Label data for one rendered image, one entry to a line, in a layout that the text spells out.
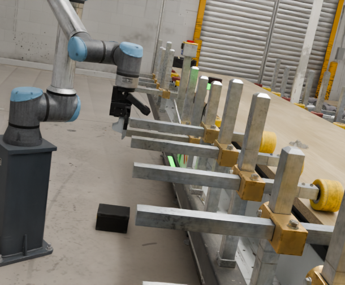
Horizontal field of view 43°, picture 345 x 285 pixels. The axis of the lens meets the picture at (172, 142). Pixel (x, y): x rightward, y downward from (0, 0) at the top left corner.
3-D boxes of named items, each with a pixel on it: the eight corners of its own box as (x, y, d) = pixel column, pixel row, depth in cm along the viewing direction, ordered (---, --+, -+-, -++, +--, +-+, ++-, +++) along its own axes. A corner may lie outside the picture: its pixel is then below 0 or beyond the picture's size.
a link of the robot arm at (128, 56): (136, 43, 177) (149, 46, 169) (131, 74, 180) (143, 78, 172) (115, 40, 171) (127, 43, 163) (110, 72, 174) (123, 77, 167)
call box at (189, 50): (181, 57, 225) (184, 41, 223) (180, 56, 231) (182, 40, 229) (195, 59, 226) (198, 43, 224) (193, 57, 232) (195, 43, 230)
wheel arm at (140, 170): (132, 178, 103) (134, 164, 103) (132, 173, 107) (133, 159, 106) (330, 202, 111) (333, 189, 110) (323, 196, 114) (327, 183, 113)
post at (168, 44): (156, 105, 332) (167, 40, 320) (156, 104, 336) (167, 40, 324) (161, 106, 333) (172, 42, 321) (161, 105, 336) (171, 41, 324)
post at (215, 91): (189, 207, 166) (213, 81, 154) (188, 203, 170) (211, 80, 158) (198, 208, 167) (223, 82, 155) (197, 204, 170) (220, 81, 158)
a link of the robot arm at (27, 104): (4, 118, 224) (7, 83, 220) (38, 119, 234) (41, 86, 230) (13, 126, 212) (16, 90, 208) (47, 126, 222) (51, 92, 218)
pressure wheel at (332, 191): (323, 175, 109) (308, 181, 117) (324, 207, 107) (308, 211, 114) (345, 178, 110) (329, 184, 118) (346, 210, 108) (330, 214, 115)
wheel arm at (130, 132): (125, 138, 178) (126, 128, 177) (125, 136, 181) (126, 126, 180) (229, 152, 184) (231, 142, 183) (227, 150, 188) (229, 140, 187)
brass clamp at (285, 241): (273, 254, 80) (279, 228, 79) (252, 221, 93) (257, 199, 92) (305, 257, 81) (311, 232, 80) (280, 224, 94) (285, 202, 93)
